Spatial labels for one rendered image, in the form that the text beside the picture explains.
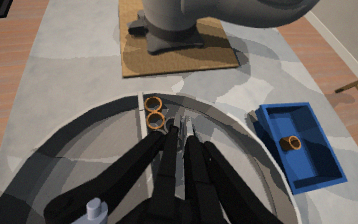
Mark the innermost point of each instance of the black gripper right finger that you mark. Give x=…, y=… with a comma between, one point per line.
x=239, y=202

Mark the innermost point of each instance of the bronze bushing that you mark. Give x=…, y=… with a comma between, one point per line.
x=151, y=100
x=152, y=116
x=287, y=141

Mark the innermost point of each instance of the blue crate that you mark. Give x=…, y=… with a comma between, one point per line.
x=314, y=165

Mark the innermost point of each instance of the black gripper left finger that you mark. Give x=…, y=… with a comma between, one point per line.
x=93, y=201

